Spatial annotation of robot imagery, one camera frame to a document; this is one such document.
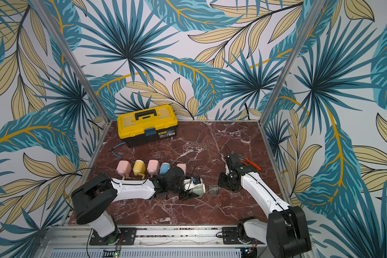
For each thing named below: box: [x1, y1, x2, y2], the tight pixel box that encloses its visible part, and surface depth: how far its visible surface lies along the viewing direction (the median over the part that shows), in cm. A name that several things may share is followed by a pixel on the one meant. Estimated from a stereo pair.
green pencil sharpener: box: [191, 183, 206, 198], surface depth 80 cm
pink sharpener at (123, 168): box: [116, 160, 132, 179], surface depth 91 cm
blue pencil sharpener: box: [159, 162, 171, 175], surface depth 90 cm
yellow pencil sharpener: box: [133, 159, 146, 180], surface depth 91 cm
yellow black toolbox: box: [116, 104, 179, 148], surface depth 100 cm
